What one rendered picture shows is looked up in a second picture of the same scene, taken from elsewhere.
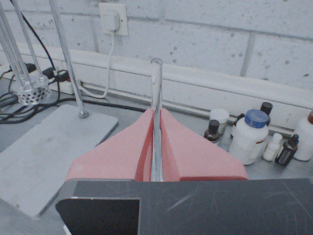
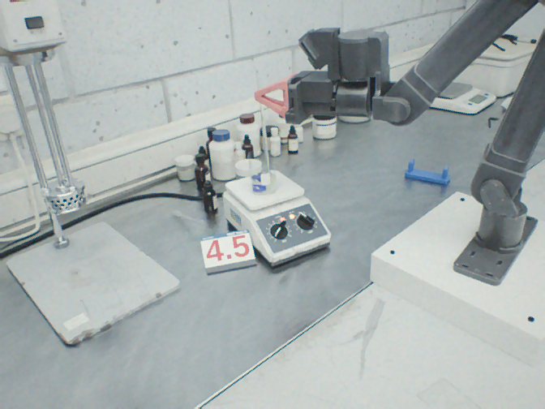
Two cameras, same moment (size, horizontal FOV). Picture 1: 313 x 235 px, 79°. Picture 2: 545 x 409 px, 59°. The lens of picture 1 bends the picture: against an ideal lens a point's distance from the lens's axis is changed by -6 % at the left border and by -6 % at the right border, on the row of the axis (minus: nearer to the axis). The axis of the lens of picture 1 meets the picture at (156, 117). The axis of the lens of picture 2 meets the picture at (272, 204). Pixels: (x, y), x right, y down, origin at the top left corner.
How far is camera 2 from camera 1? 0.80 m
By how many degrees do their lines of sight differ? 53
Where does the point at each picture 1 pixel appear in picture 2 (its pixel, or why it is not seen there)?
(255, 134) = (230, 144)
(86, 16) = not seen: outside the picture
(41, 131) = (47, 281)
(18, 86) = (63, 191)
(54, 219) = (192, 275)
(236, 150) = (225, 169)
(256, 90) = (192, 125)
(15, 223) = (173, 300)
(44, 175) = (133, 276)
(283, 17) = (179, 57)
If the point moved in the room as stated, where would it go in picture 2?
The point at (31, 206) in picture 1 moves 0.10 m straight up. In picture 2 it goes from (167, 284) to (157, 234)
